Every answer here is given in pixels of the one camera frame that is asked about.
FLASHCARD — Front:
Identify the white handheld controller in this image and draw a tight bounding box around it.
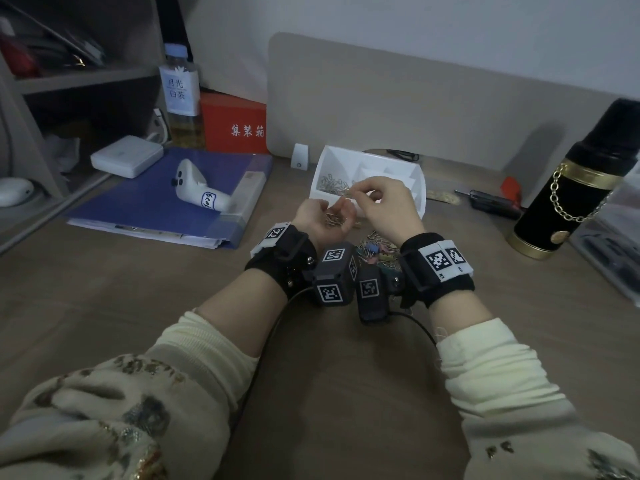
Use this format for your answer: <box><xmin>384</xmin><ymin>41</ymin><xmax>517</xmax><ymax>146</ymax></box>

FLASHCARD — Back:
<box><xmin>172</xmin><ymin>158</ymin><xmax>235</xmax><ymax>213</ymax></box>

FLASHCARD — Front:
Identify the white compartment organizer tray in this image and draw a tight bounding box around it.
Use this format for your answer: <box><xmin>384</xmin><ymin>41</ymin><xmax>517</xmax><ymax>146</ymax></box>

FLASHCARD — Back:
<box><xmin>309</xmin><ymin>145</ymin><xmax>427</xmax><ymax>221</ymax></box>

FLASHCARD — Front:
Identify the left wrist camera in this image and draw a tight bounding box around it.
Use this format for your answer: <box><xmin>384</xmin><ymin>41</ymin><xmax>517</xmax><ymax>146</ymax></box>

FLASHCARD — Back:
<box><xmin>313</xmin><ymin>241</ymin><xmax>359</xmax><ymax>308</ymax></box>

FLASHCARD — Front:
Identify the grey shelf unit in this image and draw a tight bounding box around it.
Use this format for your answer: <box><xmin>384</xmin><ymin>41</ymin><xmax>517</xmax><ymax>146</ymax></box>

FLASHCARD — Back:
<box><xmin>0</xmin><ymin>0</ymin><xmax>166</xmax><ymax>251</ymax></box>

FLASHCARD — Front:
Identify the tea bottle with blue cap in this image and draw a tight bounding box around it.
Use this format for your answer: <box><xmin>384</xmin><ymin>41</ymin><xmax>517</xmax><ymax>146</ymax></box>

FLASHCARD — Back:
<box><xmin>159</xmin><ymin>43</ymin><xmax>206</xmax><ymax>151</ymax></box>

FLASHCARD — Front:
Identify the small red object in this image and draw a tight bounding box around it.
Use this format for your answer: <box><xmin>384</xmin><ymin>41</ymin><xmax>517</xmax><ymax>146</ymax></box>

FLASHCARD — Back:
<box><xmin>501</xmin><ymin>175</ymin><xmax>523</xmax><ymax>203</ymax></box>

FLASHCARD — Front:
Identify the black camera cable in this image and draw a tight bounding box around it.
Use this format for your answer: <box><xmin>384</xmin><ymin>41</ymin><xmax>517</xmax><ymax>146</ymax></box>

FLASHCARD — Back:
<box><xmin>389</xmin><ymin>310</ymin><xmax>439</xmax><ymax>345</ymax></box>
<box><xmin>235</xmin><ymin>287</ymin><xmax>313</xmax><ymax>425</ymax></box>

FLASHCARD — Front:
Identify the white flat adapter box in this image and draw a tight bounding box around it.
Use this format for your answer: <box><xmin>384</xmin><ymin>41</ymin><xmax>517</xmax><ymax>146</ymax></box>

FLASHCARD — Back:
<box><xmin>89</xmin><ymin>135</ymin><xmax>165</xmax><ymax>179</ymax></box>

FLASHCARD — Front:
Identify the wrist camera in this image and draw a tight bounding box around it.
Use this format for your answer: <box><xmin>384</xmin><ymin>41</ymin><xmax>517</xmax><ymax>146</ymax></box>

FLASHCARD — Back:
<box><xmin>355</xmin><ymin>264</ymin><xmax>393</xmax><ymax>323</ymax></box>
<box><xmin>313</xmin><ymin>241</ymin><xmax>359</xmax><ymax>308</ymax></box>

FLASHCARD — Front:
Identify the person's left forearm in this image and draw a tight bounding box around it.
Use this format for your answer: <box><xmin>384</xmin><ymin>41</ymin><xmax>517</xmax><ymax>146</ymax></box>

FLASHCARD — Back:
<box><xmin>0</xmin><ymin>267</ymin><xmax>291</xmax><ymax>480</ymax></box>

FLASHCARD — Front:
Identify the person's right hand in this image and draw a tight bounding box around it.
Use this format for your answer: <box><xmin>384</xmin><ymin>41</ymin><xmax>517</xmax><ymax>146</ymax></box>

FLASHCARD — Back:
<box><xmin>345</xmin><ymin>175</ymin><xmax>428</xmax><ymax>247</ymax></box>

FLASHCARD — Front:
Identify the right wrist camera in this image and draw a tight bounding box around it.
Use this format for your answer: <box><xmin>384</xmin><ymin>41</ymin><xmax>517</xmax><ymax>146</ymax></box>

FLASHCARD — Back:
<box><xmin>355</xmin><ymin>264</ymin><xmax>393</xmax><ymax>323</ymax></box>

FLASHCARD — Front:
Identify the clear plastic bag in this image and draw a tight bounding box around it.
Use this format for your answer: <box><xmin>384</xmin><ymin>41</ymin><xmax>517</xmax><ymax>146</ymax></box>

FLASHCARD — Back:
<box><xmin>42</xmin><ymin>134</ymin><xmax>81</xmax><ymax>171</ymax></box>

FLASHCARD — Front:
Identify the small heap of paper clips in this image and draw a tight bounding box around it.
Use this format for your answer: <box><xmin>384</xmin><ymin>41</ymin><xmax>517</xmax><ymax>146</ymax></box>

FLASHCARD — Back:
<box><xmin>317</xmin><ymin>174</ymin><xmax>357</xmax><ymax>198</ymax></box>

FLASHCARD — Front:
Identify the blue document folder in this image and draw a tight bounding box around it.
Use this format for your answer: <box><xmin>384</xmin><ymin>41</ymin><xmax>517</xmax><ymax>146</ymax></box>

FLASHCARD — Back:
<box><xmin>66</xmin><ymin>147</ymin><xmax>275</xmax><ymax>251</ymax></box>

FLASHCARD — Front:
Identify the black right wrist strap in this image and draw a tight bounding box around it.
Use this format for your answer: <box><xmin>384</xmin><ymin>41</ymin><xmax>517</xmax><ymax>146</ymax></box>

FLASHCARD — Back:
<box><xmin>397</xmin><ymin>233</ymin><xmax>477</xmax><ymax>309</ymax></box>

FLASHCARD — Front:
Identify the orange ribbed box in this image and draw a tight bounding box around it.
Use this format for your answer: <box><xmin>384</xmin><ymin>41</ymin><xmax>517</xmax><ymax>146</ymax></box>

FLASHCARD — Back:
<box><xmin>199</xmin><ymin>92</ymin><xmax>271</xmax><ymax>155</ymax></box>

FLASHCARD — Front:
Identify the pile of silver paper clips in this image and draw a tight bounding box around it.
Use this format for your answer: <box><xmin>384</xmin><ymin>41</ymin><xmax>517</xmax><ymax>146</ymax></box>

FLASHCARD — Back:
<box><xmin>349</xmin><ymin>222</ymin><xmax>406</xmax><ymax>275</ymax></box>

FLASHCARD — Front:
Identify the black thermos with gold chain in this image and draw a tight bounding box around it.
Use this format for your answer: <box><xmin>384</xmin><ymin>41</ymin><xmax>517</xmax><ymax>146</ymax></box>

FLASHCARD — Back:
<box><xmin>505</xmin><ymin>98</ymin><xmax>640</xmax><ymax>261</ymax></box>

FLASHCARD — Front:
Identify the black screwdriver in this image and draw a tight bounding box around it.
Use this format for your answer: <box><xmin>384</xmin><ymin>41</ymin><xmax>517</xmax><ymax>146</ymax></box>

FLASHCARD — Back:
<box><xmin>453</xmin><ymin>188</ymin><xmax>523</xmax><ymax>219</ymax></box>

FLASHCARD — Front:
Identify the black left camera cable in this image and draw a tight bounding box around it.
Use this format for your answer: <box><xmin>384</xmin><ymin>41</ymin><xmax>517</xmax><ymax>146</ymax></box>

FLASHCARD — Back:
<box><xmin>235</xmin><ymin>287</ymin><xmax>313</xmax><ymax>425</ymax></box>

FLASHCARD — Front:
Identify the red pouch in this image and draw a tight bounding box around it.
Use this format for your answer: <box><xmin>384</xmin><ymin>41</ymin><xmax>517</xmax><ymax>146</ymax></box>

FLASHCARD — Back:
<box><xmin>0</xmin><ymin>37</ymin><xmax>39</xmax><ymax>78</ymax></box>

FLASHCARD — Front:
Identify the person's right forearm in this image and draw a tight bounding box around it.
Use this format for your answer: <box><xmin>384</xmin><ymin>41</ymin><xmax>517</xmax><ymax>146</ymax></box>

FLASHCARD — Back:
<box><xmin>429</xmin><ymin>292</ymin><xmax>640</xmax><ymax>480</ymax></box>

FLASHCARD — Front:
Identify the white computer mouse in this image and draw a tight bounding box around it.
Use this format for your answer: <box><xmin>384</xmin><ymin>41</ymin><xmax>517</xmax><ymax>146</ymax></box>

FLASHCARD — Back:
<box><xmin>0</xmin><ymin>177</ymin><xmax>35</xmax><ymax>207</ymax></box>

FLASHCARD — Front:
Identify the person's left hand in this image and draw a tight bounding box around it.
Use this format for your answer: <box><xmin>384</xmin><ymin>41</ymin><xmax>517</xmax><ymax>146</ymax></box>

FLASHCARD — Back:
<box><xmin>290</xmin><ymin>197</ymin><xmax>359</xmax><ymax>259</ymax></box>

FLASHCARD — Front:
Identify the clear plastic case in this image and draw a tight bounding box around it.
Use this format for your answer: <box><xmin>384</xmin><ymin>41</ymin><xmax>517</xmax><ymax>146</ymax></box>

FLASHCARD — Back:
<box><xmin>569</xmin><ymin>162</ymin><xmax>640</xmax><ymax>308</ymax></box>

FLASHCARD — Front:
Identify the group of coloured binder clips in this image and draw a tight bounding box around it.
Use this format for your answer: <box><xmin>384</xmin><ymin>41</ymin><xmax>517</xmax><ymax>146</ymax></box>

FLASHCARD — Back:
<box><xmin>357</xmin><ymin>234</ymin><xmax>401</xmax><ymax>268</ymax></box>

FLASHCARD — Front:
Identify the beige desk divider panel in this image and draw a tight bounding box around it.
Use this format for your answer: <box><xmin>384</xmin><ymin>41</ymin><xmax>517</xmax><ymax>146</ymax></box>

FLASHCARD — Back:
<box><xmin>267</xmin><ymin>32</ymin><xmax>640</xmax><ymax>195</ymax></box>

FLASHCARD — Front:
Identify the black right camera cable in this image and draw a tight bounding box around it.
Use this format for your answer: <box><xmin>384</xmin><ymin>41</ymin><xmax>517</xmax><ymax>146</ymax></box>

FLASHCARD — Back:
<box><xmin>389</xmin><ymin>310</ymin><xmax>439</xmax><ymax>345</ymax></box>

